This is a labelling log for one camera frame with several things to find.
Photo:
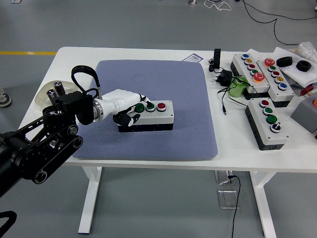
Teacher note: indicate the grey five-button control box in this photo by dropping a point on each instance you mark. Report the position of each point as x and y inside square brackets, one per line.
[251, 66]
[275, 74]

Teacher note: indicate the clear bubble wrap bag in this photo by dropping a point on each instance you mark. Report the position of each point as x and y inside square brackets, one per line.
[308, 49]

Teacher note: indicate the white table leg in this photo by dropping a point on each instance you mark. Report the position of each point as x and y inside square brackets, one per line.
[90, 198]
[265, 205]

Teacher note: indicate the green plastic cup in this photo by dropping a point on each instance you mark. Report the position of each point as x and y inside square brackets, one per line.
[236, 90]

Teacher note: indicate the white foam sheet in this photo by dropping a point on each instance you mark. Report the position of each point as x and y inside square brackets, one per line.
[299, 77]

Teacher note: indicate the grey plastic box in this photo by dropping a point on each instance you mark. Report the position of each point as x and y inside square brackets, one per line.
[305, 114]

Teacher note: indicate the orange ball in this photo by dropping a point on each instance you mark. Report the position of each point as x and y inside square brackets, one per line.
[315, 103]

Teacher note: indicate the translucent white dish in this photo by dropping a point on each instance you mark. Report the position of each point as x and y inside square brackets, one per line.
[42, 98]

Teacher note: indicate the purple-edged label card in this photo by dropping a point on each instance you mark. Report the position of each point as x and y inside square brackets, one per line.
[193, 58]

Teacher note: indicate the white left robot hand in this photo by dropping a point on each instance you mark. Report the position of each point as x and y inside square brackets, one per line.
[116, 102]

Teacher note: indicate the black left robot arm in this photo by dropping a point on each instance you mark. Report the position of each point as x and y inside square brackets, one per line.
[49, 134]

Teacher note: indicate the grey four-button control box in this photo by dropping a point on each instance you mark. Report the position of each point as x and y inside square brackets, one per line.
[268, 110]
[158, 117]

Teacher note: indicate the person's shoe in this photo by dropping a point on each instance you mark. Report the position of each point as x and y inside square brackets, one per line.
[4, 98]

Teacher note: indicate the black upright device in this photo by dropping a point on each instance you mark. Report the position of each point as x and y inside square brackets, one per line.
[217, 58]

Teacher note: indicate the black power adapter plug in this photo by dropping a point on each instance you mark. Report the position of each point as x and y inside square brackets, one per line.
[226, 75]

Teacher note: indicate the grey-blue textured mat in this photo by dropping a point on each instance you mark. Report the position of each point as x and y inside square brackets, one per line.
[161, 81]

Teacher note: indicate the red mushroom button part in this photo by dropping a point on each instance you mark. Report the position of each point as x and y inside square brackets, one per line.
[307, 90]

